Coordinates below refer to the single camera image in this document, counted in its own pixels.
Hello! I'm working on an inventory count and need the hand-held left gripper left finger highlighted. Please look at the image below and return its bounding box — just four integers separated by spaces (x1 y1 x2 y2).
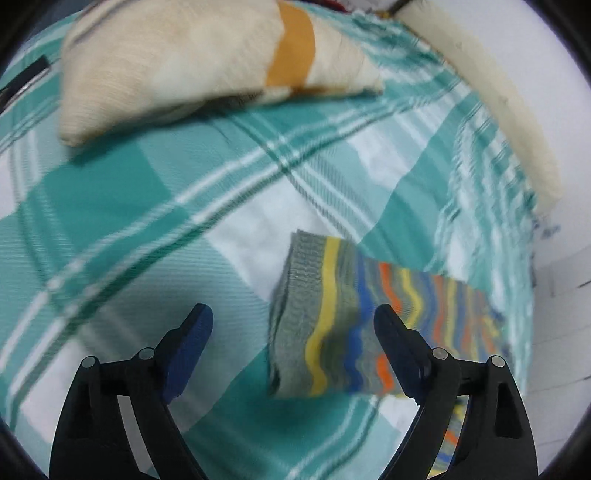
48 303 214 480

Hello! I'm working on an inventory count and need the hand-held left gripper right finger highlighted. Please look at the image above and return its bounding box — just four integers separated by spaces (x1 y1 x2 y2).
373 304 541 480

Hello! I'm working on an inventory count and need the colourful striped small garment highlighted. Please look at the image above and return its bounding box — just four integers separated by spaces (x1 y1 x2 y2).
267 229 511 480

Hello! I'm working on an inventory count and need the green plaid bedsheet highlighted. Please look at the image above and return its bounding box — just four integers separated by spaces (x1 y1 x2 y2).
0 9 539 480

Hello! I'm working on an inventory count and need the long cream bolster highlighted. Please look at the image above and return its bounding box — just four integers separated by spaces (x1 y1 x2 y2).
396 0 564 214

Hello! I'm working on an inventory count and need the cream pillow with orange stripe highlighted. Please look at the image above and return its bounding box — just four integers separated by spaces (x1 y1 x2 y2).
58 0 385 147

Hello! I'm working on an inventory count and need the black strip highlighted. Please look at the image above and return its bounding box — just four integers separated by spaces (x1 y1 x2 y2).
0 55 52 112

